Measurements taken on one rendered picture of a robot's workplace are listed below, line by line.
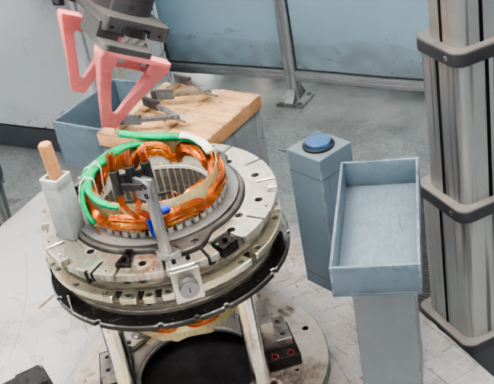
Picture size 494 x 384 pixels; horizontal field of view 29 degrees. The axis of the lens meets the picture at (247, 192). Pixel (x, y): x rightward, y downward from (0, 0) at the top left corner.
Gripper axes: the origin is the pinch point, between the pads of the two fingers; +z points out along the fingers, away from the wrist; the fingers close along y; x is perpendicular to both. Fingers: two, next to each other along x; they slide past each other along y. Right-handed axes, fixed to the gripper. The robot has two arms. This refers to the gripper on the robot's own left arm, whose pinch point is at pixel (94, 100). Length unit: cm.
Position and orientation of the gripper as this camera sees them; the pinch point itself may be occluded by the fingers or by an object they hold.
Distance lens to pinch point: 91.5
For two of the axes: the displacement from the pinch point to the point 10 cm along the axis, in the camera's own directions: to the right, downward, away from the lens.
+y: 4.3, 4.1, -8.0
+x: 8.5, 1.1, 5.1
